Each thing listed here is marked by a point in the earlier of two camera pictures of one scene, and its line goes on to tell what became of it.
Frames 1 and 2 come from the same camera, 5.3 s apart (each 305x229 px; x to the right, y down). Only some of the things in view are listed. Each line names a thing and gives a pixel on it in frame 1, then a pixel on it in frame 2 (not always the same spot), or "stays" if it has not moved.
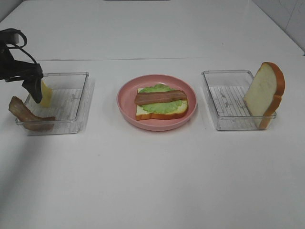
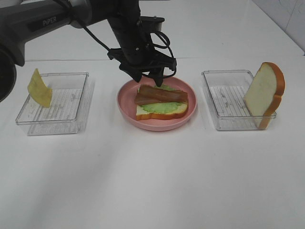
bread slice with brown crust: x=141 y=113 stays
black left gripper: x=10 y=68 to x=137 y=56
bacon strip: x=28 y=120 to x=147 y=94
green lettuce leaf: x=161 y=108 stays
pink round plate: x=127 y=106 stays
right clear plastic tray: x=227 y=89 stays
